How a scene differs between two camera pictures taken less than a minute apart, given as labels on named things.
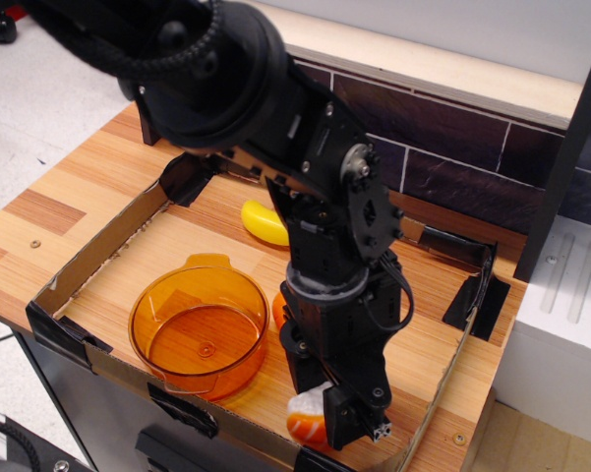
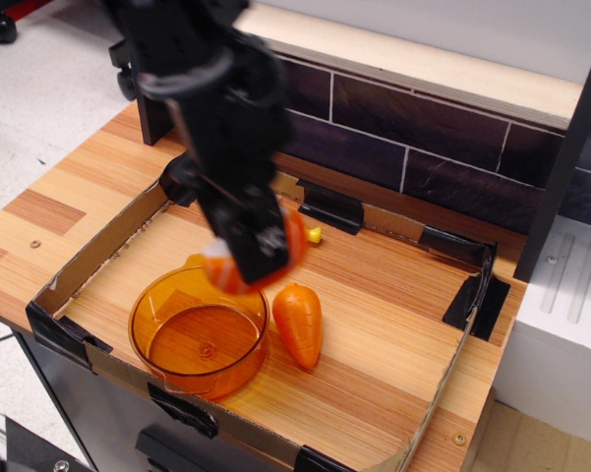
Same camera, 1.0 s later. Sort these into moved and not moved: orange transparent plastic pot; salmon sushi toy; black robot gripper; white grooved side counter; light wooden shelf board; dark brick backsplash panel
Moved: salmon sushi toy; black robot gripper
Not moved: dark brick backsplash panel; white grooved side counter; light wooden shelf board; orange transparent plastic pot
